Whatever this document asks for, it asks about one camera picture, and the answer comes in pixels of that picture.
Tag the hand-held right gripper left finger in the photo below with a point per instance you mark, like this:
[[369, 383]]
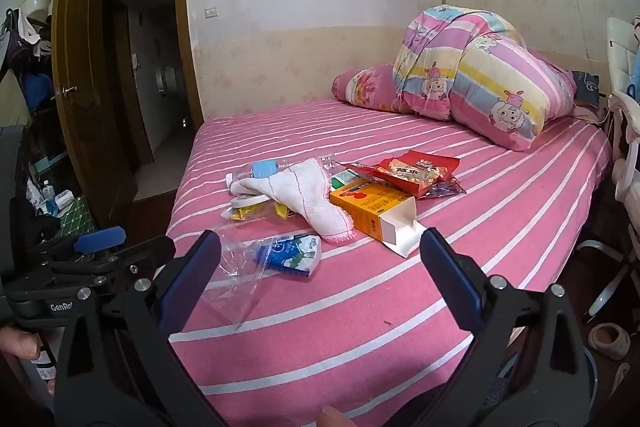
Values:
[[192, 264]]

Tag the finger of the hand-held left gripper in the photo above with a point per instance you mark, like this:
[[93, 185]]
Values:
[[97, 240], [145, 254]]

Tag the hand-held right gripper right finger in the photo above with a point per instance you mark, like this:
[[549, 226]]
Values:
[[450, 274]]

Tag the red snack bag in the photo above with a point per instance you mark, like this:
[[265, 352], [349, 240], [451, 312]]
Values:
[[415, 172]]

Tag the green and white box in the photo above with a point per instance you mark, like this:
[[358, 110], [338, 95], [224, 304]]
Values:
[[345, 179]]

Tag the person's left hand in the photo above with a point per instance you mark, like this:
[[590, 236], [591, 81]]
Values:
[[20, 343]]

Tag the person's right hand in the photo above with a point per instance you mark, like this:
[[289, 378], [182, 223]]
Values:
[[334, 418]]

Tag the green patterned box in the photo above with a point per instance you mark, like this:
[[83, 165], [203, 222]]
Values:
[[75, 217]]

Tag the clear plastic bag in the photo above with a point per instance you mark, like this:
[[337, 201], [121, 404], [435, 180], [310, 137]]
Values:
[[235, 287]]

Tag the pink striped bed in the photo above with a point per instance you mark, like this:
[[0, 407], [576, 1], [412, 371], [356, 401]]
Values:
[[400, 287]]

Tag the purple foil wrapper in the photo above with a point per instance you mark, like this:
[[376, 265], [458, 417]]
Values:
[[447, 190]]

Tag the blue tissue packet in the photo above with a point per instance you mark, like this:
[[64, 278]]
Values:
[[285, 254]]

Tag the orange cardboard box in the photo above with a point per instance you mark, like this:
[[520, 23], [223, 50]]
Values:
[[370, 207]]

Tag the yellow wrapper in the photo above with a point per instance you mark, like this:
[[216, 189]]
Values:
[[282, 210]]

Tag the clear bottle with blue label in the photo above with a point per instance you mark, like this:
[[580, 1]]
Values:
[[265, 168]]

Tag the brown wooden door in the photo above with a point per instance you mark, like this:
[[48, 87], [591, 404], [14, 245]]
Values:
[[85, 107]]

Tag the white cloth with pink edge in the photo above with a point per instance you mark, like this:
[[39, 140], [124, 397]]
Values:
[[305, 192]]

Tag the cluttered black shelf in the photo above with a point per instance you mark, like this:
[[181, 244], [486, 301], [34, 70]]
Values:
[[30, 117]]

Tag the folded cartoon print quilt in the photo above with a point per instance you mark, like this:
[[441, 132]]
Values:
[[475, 72]]

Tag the pink floral pillow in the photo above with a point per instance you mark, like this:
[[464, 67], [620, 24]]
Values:
[[365, 87]]

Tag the beige bowl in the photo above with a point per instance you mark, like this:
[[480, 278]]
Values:
[[35, 2]]

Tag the white chair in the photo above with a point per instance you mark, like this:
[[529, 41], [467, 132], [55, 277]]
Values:
[[622, 72]]

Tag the brown door frame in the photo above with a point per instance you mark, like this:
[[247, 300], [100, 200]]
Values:
[[187, 32]]

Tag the white light switch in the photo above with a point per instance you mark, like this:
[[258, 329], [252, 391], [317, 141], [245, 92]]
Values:
[[211, 12]]

